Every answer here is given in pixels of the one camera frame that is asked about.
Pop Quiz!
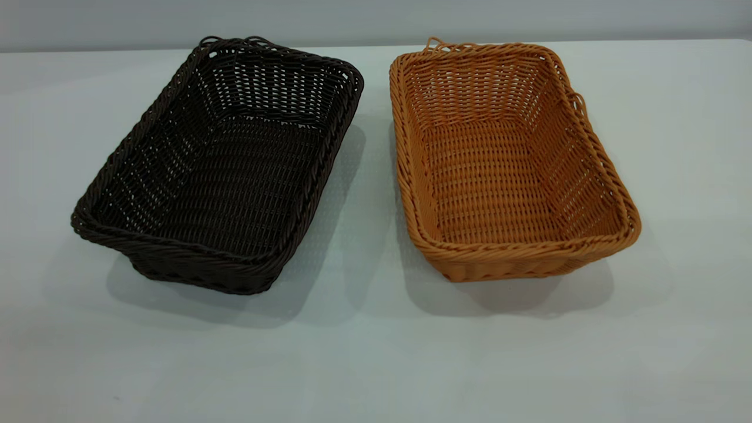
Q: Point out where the orange woven wicker basket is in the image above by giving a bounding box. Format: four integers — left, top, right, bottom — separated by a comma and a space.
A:
389, 36, 642, 284

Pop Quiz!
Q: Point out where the black woven wicker basket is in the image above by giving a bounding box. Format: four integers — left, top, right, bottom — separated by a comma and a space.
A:
70, 35, 365, 296

